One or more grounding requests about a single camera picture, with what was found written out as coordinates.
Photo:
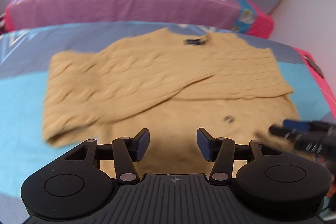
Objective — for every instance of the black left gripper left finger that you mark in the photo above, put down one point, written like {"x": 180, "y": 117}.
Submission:
{"x": 124, "y": 152}

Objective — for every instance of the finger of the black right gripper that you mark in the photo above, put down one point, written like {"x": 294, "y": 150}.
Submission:
{"x": 290, "y": 134}
{"x": 299, "y": 125}

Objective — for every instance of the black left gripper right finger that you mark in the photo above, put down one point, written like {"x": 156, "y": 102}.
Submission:
{"x": 223, "y": 152}

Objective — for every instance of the tan cable-knit cardigan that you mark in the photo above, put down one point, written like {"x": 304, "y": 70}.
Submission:
{"x": 159, "y": 82}

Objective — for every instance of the dark phone on bed edge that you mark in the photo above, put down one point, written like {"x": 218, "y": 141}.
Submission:
{"x": 314, "y": 66}

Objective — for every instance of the blue grey printed bedsheet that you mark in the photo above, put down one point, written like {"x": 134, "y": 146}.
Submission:
{"x": 25, "y": 58}

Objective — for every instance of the purple floral bed cover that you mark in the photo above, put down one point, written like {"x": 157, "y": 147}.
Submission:
{"x": 236, "y": 15}

